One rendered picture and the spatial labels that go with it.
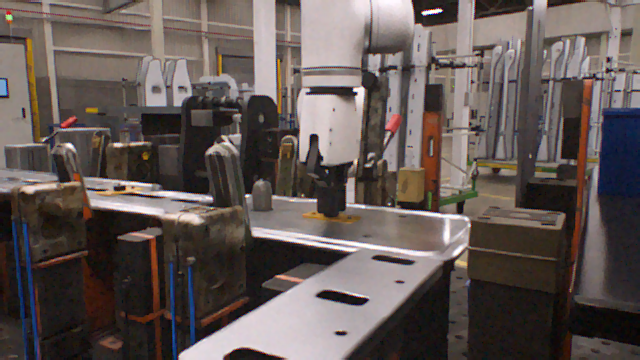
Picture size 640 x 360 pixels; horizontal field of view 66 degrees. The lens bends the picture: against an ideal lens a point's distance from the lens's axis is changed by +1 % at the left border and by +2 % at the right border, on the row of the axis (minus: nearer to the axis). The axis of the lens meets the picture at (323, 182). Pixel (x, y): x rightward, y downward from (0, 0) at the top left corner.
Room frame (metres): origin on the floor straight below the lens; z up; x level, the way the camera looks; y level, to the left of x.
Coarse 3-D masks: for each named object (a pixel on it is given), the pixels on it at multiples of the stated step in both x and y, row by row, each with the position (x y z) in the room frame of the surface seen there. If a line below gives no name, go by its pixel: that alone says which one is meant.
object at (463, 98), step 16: (464, 0) 7.19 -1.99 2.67; (464, 16) 7.18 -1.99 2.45; (464, 32) 7.17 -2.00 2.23; (464, 48) 7.16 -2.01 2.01; (464, 80) 7.15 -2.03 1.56; (464, 96) 7.15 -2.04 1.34; (464, 112) 7.17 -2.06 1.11; (464, 144) 7.19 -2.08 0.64; (464, 160) 7.20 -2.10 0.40; (464, 176) 7.20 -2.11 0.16
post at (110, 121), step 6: (90, 120) 1.44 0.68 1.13; (96, 120) 1.42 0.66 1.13; (102, 120) 1.42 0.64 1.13; (108, 120) 1.44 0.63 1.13; (114, 120) 1.46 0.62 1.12; (90, 126) 1.44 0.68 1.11; (96, 126) 1.42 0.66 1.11; (102, 126) 1.42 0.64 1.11; (108, 126) 1.44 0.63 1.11; (114, 126) 1.46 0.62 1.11; (114, 132) 1.46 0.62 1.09; (114, 138) 1.46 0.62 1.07
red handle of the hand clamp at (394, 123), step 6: (396, 114) 0.92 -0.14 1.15; (390, 120) 0.91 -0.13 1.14; (396, 120) 0.91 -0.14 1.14; (390, 126) 0.89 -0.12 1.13; (396, 126) 0.90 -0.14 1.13; (390, 132) 0.89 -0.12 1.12; (396, 132) 0.90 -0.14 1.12; (384, 138) 0.87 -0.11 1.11; (390, 138) 0.88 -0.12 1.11; (384, 144) 0.86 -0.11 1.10; (384, 150) 0.86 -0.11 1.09; (372, 156) 0.84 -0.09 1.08; (366, 162) 0.83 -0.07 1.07; (372, 162) 0.82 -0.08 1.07; (366, 168) 0.82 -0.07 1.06; (372, 168) 0.82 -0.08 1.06
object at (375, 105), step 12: (372, 84) 0.81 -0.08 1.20; (384, 84) 0.83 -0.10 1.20; (372, 96) 0.84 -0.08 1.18; (384, 96) 0.83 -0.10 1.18; (372, 108) 0.84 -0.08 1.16; (384, 108) 0.83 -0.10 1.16; (372, 120) 0.84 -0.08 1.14; (384, 120) 0.83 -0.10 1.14; (372, 132) 0.83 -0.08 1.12; (384, 132) 0.83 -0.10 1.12; (360, 144) 0.83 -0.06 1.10; (372, 144) 0.83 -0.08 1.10; (360, 156) 0.82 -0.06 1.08; (360, 168) 0.82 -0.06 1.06
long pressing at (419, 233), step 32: (0, 192) 0.96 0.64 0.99; (128, 192) 0.93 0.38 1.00; (160, 192) 0.92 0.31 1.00; (256, 224) 0.66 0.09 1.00; (288, 224) 0.66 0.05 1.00; (320, 224) 0.66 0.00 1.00; (352, 224) 0.66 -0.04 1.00; (384, 224) 0.66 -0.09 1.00; (416, 224) 0.66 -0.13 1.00; (448, 224) 0.66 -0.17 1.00; (384, 256) 0.53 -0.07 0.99; (448, 256) 0.53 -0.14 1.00
